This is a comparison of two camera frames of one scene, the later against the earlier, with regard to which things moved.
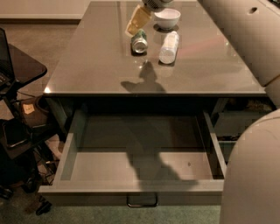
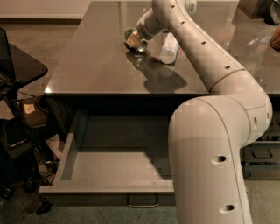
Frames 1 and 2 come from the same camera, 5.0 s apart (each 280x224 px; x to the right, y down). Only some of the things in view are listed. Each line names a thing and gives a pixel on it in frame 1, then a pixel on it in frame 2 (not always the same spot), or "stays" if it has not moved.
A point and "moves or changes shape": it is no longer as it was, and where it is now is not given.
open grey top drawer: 138,158 stays
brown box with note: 32,116 stays
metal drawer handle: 143,206 stays
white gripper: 156,3 → 144,31
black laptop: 7,79 stays
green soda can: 139,42 moves or changes shape
